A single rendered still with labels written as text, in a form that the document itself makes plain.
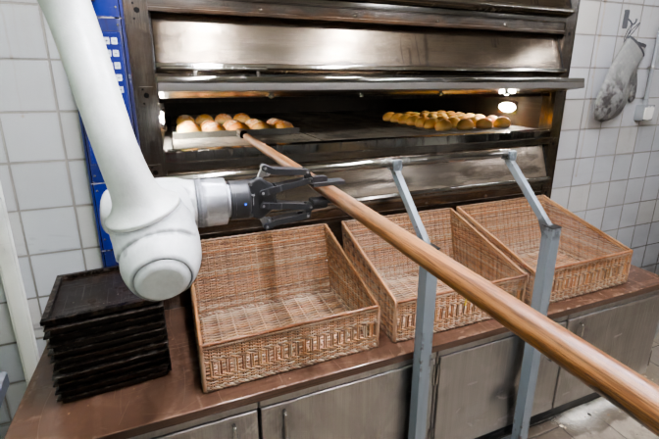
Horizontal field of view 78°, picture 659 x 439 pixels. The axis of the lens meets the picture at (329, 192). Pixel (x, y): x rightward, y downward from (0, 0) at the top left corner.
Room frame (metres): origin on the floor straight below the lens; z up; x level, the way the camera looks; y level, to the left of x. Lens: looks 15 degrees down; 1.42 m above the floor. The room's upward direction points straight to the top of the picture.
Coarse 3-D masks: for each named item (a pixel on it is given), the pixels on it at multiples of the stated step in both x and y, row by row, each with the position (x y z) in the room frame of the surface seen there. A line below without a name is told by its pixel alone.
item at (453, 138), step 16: (272, 144) 1.55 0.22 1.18; (288, 144) 1.55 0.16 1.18; (304, 144) 1.56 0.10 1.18; (320, 144) 1.58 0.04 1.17; (336, 144) 1.61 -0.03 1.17; (352, 144) 1.63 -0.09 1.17; (368, 144) 1.66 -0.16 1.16; (384, 144) 1.69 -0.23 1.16; (400, 144) 1.71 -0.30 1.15; (416, 144) 1.74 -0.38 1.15; (432, 144) 1.77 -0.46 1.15; (176, 160) 1.39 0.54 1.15; (192, 160) 1.41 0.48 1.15; (208, 160) 1.43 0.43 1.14
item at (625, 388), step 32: (288, 160) 1.07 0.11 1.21; (320, 192) 0.82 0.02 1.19; (384, 224) 0.57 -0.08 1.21; (416, 256) 0.48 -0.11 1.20; (480, 288) 0.38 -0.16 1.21; (512, 320) 0.33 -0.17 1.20; (544, 320) 0.32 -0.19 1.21; (544, 352) 0.30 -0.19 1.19; (576, 352) 0.28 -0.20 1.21; (608, 384) 0.25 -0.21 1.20; (640, 384) 0.24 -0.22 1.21; (640, 416) 0.23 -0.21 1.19
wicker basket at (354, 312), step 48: (240, 240) 1.43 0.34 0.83; (288, 240) 1.49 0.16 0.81; (336, 240) 1.45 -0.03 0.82; (192, 288) 1.14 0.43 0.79; (240, 288) 1.37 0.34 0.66; (288, 288) 1.44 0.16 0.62; (336, 288) 1.43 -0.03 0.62; (240, 336) 0.97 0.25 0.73; (288, 336) 1.02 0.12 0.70; (336, 336) 1.18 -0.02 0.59
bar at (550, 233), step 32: (384, 160) 1.27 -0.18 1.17; (416, 160) 1.31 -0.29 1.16; (448, 160) 1.35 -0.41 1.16; (512, 160) 1.44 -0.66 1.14; (416, 224) 1.14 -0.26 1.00; (544, 224) 1.27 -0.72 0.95; (544, 256) 1.25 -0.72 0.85; (544, 288) 1.24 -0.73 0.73; (416, 320) 1.09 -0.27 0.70; (416, 352) 1.08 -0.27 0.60; (416, 384) 1.07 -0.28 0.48; (416, 416) 1.06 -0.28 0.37
